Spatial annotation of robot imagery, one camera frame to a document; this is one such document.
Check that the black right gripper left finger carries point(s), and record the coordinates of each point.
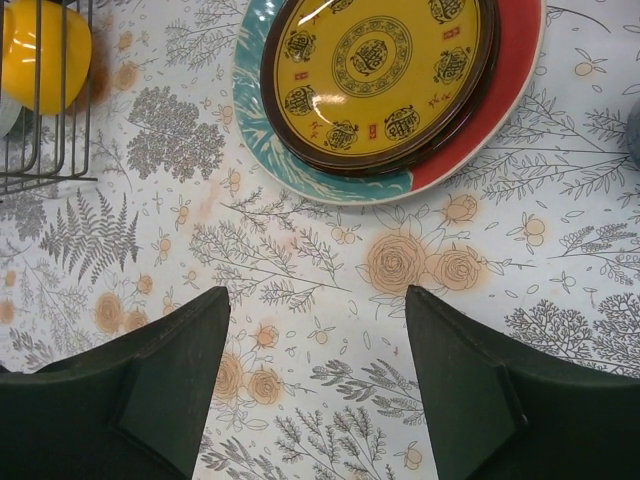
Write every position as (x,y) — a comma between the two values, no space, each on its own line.
(132,408)

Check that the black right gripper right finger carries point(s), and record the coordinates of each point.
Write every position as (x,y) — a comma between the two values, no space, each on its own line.
(498,409)

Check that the dark blue mug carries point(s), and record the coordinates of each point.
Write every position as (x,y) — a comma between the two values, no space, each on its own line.
(633,133)

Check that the orange yellow plate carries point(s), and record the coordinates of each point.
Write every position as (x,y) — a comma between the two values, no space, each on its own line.
(357,88)

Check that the large white plate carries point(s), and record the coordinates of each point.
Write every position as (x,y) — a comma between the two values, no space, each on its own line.
(522,33)

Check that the floral table mat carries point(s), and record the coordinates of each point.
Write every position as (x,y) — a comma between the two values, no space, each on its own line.
(537,238)

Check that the white green patterned bowl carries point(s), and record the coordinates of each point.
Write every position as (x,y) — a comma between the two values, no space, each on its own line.
(10,111)

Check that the yellow bowl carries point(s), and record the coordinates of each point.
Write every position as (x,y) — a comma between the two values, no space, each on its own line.
(46,53)

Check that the black wire dish rack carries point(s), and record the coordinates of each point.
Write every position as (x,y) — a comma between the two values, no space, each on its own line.
(42,150)

